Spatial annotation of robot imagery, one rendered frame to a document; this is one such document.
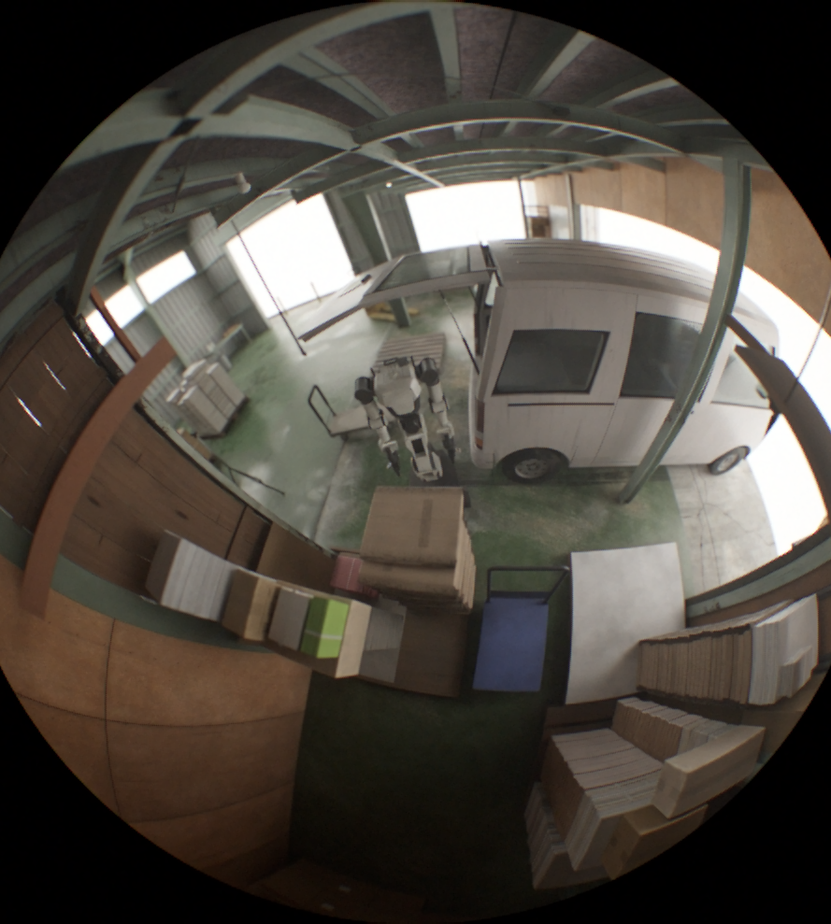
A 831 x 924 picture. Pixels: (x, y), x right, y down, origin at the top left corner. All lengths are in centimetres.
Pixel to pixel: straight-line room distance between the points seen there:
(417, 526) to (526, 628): 119
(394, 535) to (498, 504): 141
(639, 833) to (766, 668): 76
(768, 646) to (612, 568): 151
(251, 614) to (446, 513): 96
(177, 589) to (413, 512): 111
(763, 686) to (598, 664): 134
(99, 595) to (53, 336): 112
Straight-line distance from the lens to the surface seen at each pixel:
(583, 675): 233
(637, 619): 249
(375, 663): 237
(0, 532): 154
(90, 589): 156
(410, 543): 129
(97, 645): 166
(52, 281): 139
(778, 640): 150
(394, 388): 163
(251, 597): 114
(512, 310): 149
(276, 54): 67
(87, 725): 191
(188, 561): 115
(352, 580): 207
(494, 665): 210
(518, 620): 210
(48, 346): 157
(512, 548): 239
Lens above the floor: 227
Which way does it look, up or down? 51 degrees down
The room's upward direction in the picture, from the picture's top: 23 degrees counter-clockwise
